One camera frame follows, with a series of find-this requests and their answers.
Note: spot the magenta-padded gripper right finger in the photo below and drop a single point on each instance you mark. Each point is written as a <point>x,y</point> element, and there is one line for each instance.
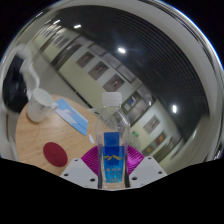
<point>146,170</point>

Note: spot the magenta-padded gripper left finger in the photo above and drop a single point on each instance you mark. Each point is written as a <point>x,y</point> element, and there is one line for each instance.
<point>80,171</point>

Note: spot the clear water bottle blue label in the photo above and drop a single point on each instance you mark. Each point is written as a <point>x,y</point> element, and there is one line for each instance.
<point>112,160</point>

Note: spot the flat round red coaster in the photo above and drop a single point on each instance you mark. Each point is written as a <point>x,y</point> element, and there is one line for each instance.
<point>55,154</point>

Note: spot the small white paper slip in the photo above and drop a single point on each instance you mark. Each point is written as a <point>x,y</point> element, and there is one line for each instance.
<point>91,138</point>

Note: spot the green exit sign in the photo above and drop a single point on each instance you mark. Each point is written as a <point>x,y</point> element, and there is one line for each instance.
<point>135,134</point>

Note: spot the light blue paper booklet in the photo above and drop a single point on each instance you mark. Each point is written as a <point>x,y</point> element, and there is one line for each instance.
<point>71,116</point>

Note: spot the white ceramic mug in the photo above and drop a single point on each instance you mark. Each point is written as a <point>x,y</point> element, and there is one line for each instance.
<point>38,106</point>

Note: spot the white lattice chair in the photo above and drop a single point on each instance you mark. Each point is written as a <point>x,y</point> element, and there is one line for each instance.
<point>30,70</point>

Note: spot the round ceiling lights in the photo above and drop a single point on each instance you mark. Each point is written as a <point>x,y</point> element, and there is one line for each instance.
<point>121,50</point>

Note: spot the row of framed wall pictures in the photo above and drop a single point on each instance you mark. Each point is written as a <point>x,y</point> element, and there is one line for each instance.
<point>98,70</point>

